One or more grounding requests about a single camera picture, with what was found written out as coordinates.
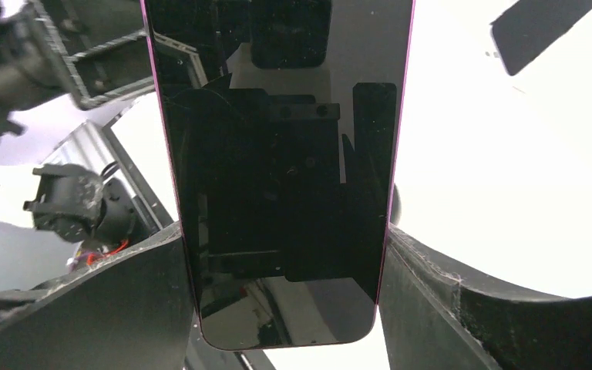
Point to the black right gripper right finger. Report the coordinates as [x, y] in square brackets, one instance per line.
[439, 313]

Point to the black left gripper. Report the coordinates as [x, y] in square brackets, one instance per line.
[95, 51]

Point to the black phone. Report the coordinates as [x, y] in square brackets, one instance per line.
[527, 29]

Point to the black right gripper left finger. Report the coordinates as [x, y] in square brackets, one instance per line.
[129, 311]

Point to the purple phone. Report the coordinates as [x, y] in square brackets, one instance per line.
[281, 120]

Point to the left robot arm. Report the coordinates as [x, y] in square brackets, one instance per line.
[72, 202]

